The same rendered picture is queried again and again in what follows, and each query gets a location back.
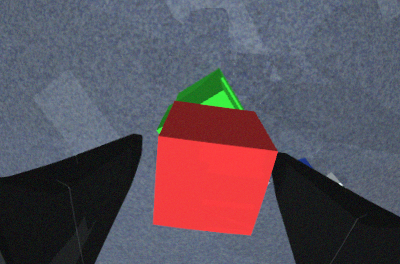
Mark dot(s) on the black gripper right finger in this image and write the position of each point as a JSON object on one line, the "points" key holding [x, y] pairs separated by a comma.
{"points": [[328, 224]]}

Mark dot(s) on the blue block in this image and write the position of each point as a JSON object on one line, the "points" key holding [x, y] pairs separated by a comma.
{"points": [[304, 161]]}

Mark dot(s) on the red block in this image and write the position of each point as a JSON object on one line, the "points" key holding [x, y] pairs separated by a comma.
{"points": [[213, 168]]}

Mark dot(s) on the green block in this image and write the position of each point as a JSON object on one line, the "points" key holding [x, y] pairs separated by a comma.
{"points": [[205, 80], [213, 93]]}

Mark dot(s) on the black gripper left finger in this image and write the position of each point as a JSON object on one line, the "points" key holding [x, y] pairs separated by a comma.
{"points": [[62, 213]]}

